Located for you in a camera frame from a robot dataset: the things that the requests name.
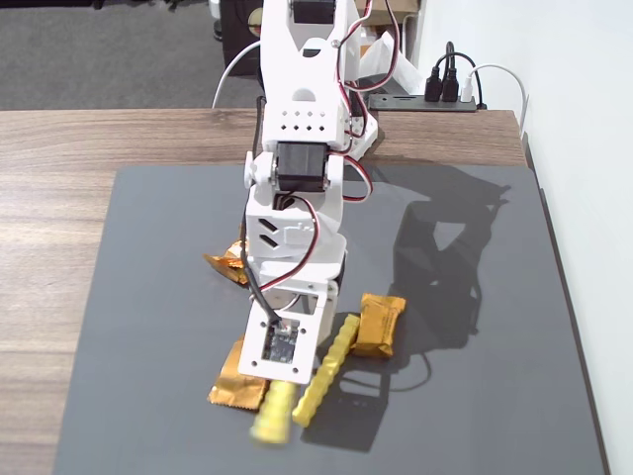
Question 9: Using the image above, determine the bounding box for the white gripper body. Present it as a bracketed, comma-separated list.
[245, 182, 348, 299]

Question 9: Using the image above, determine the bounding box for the yellow crinkle cut fry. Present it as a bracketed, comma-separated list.
[249, 379, 301, 444]
[292, 314, 361, 428]

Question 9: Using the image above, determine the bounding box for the copper foil candy wrapper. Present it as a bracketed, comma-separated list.
[202, 238, 251, 287]

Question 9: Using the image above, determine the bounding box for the gold foil candy wrapper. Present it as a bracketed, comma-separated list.
[349, 292, 407, 363]
[206, 334, 272, 412]

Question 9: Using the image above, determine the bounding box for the black power strip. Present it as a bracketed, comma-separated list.
[368, 93, 479, 114]

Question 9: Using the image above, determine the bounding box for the dark grey work mat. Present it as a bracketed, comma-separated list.
[51, 165, 607, 475]

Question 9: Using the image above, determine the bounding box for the black box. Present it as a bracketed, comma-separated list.
[220, 0, 264, 77]

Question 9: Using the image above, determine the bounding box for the red white black servo wire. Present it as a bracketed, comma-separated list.
[251, 193, 325, 303]
[331, 0, 376, 205]

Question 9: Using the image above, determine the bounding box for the black camera cable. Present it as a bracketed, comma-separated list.
[240, 96, 287, 331]

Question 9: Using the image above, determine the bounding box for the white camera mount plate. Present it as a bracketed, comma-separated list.
[237, 285, 340, 388]

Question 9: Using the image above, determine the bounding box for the white cable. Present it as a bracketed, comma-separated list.
[212, 41, 262, 110]

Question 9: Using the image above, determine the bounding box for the black plug with cable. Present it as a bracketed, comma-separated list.
[440, 52, 479, 104]
[422, 41, 459, 104]

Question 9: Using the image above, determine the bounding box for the white plug with cable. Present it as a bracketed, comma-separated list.
[461, 62, 528, 136]

